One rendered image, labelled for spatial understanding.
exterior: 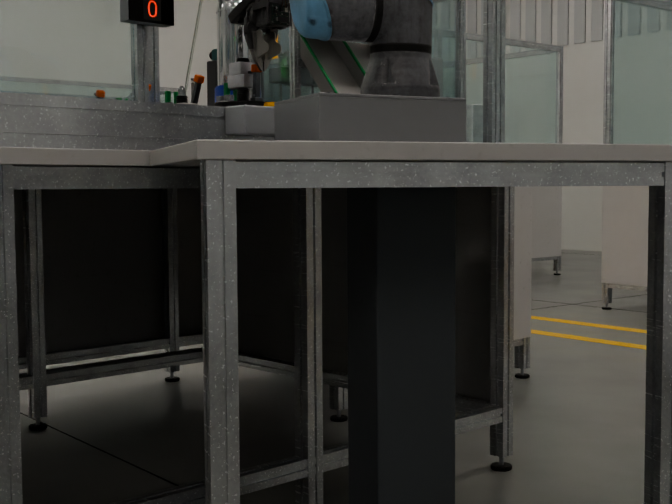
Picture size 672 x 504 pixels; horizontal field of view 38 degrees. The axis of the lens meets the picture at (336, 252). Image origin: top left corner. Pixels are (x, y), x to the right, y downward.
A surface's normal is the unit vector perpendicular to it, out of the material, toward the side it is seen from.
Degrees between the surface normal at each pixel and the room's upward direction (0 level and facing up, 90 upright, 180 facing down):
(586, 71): 90
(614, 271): 90
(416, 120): 90
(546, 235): 90
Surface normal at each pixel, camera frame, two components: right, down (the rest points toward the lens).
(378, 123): 0.33, 0.06
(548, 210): 0.63, 0.05
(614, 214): -0.77, 0.04
